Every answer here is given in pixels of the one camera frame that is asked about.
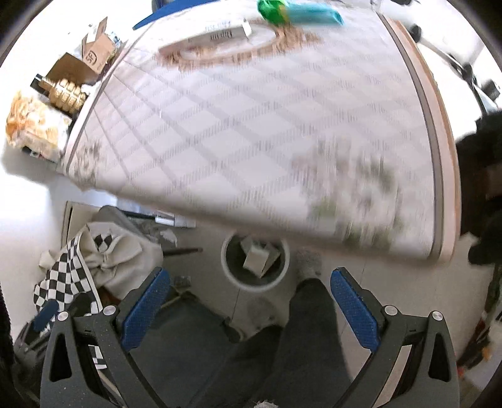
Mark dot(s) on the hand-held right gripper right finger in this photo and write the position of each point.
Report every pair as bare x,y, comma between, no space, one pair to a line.
355,310

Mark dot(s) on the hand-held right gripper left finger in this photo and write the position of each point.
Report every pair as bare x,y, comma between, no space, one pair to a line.
147,310

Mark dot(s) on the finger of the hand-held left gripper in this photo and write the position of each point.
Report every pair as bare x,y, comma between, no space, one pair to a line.
45,316

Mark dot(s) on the white round waste bin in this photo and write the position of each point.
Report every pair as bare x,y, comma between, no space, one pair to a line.
231,274

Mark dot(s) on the white box with coloured stripes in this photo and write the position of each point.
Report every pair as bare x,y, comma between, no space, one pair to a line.
274,255

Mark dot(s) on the white blue medicine box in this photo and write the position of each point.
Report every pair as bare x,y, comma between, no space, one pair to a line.
255,261

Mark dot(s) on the pink white toothpaste box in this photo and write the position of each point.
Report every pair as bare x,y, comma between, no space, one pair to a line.
208,37

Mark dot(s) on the teal plastic packet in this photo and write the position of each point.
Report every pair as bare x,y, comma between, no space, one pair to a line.
313,13

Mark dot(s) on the green plastic bag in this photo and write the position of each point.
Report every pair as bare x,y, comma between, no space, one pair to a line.
272,11

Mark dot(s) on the black white checkered cloth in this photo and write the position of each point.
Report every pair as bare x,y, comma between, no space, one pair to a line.
59,282

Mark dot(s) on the grey chair seat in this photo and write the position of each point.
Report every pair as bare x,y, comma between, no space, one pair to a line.
172,337

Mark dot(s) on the person's dark trousers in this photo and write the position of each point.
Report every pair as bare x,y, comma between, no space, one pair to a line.
306,345

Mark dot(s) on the beige cloth bag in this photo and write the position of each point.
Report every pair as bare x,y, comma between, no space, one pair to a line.
121,255

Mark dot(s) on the black jacket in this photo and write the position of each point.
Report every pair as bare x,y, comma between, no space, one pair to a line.
482,176

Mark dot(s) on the yellow snack bag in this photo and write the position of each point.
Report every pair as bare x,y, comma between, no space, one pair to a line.
35,125

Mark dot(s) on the quilted floral table cover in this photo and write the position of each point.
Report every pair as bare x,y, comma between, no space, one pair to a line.
255,125

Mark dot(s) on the gold ribbed bottle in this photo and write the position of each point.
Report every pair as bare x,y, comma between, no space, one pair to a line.
66,94

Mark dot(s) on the brown cardboard box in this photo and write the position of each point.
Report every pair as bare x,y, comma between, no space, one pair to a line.
98,49

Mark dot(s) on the blue mat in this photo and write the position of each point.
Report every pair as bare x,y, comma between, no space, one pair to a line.
157,15

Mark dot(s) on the white flat frame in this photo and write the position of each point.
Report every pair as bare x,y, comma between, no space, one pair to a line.
68,223

